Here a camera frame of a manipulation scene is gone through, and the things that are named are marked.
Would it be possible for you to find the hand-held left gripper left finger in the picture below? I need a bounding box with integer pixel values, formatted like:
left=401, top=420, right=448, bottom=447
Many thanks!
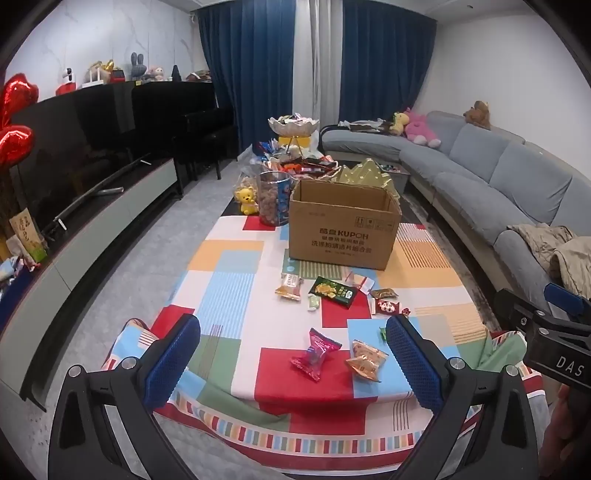
left=47, top=314, right=201, bottom=480

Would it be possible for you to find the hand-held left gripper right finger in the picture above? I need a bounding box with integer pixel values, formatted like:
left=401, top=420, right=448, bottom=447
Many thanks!
left=385, top=314, right=550, bottom=480

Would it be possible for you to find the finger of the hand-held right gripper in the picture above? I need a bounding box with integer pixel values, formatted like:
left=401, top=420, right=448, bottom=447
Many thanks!
left=492, top=288, right=552, bottom=334
left=544, top=282, right=591, bottom=324

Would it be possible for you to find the orange biscuit packet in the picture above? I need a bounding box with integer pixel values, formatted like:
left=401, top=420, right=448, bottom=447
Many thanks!
left=345, top=340, right=389, bottom=383

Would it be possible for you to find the red and white candy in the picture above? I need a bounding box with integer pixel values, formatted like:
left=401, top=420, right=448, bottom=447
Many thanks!
left=372, top=298, right=411, bottom=317

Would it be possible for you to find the pink candy packet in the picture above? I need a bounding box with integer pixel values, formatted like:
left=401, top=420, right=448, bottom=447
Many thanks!
left=290, top=328, right=343, bottom=383

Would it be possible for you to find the clear cake packet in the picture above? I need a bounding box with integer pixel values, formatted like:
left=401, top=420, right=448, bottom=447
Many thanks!
left=344, top=271, right=378, bottom=294

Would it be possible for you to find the green cracker packet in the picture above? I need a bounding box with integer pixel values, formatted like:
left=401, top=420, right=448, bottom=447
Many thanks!
left=308, top=276, right=359, bottom=309

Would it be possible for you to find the white and orange snack packet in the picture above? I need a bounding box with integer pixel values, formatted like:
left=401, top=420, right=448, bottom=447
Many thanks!
left=275, top=273, right=304, bottom=302

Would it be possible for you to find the brown cardboard box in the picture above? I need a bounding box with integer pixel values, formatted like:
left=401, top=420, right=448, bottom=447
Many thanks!
left=288, top=178, right=402, bottom=271

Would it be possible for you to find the pile of assorted snacks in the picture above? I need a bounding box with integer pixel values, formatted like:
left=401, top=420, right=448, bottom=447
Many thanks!
left=252, top=138, right=343, bottom=179

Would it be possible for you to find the person's right hand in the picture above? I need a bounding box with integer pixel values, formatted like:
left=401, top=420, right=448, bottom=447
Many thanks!
left=547, top=385, right=591, bottom=480

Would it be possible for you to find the beige quilted jacket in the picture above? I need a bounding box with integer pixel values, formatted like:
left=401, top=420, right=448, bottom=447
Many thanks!
left=507, top=223, right=591, bottom=288

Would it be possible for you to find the colourful patchwork tablecloth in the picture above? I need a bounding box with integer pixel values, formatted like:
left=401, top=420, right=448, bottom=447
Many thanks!
left=102, top=213, right=550, bottom=455

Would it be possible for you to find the grey corner sofa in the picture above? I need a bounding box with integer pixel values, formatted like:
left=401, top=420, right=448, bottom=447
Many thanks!
left=320, top=110, right=591, bottom=324

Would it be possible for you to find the grey television cabinet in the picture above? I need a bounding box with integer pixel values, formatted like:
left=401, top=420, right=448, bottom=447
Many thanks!
left=0, top=157, right=179, bottom=412

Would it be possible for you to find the yellow bear toy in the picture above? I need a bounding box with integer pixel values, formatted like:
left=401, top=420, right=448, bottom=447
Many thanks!
left=235, top=186, right=260, bottom=216

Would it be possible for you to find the gold castle-shaped tin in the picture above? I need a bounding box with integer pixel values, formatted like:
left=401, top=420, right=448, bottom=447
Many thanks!
left=332, top=158, right=400, bottom=200

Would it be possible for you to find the clear snack jar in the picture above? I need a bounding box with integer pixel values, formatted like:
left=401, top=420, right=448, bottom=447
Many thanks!
left=259, top=171, right=293, bottom=227

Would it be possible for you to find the paper gift bag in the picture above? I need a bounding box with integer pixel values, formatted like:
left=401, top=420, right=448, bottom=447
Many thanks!
left=8, top=208, right=49, bottom=265

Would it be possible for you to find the brown plush toy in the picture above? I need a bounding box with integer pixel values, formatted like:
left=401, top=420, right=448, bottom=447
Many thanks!
left=464, top=100, right=491, bottom=130

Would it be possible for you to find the pink plush toy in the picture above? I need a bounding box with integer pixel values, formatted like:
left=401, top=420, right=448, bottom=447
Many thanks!
left=404, top=108, right=441, bottom=148

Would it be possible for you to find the black flat television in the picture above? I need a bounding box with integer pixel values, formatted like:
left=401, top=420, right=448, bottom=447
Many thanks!
left=9, top=84, right=177, bottom=234

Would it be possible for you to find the clutter on sofa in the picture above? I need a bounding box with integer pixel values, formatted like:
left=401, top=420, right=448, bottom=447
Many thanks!
left=337, top=118, right=393, bottom=134

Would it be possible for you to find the black upright piano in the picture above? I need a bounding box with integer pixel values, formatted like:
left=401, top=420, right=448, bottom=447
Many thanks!
left=131, top=82, right=237, bottom=183

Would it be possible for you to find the yellow plastic chair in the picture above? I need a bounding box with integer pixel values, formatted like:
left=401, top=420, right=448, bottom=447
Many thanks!
left=280, top=133, right=315, bottom=155

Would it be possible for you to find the white lotus bowl stand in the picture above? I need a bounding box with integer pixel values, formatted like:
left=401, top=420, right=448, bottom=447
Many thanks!
left=268, top=113, right=321, bottom=158

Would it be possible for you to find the red heart balloon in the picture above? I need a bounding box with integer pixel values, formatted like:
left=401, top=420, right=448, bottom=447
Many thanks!
left=0, top=126, right=35, bottom=168
left=0, top=73, right=40, bottom=127

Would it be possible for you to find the blue curtain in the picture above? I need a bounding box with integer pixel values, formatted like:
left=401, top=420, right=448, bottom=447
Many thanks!
left=198, top=0, right=297, bottom=161
left=341, top=0, right=437, bottom=126

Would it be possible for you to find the white and red robot toy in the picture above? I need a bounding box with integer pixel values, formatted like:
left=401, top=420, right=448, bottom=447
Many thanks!
left=55, top=67, right=80, bottom=96

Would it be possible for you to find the white sheer curtain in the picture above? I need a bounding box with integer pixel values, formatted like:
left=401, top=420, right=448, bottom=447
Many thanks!
left=294, top=0, right=345, bottom=137

